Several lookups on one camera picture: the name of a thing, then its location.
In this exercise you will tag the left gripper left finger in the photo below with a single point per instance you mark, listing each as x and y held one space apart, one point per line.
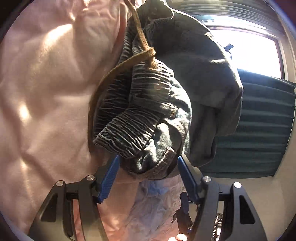
70 212

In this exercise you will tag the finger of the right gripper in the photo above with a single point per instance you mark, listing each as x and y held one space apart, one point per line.
182 215

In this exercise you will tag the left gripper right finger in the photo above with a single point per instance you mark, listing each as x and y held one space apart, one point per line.
218 211

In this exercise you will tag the blue denim jeans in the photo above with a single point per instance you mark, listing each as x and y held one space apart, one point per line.
173 91

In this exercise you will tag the dark teal right curtain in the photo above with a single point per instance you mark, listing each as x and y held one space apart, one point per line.
259 143

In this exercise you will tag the pastel pink bed duvet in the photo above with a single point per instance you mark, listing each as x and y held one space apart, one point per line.
52 57

